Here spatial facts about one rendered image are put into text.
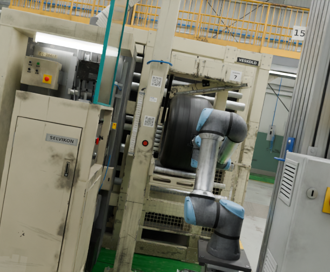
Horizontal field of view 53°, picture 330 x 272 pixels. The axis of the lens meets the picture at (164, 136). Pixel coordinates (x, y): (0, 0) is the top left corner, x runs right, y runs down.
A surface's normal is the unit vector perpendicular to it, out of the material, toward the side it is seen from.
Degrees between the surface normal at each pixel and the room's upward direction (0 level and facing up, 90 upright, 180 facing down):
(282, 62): 90
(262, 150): 90
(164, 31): 90
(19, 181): 90
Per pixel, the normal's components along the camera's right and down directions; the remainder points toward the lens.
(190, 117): 0.12, -0.35
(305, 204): -0.10, 0.04
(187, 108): 0.15, -0.55
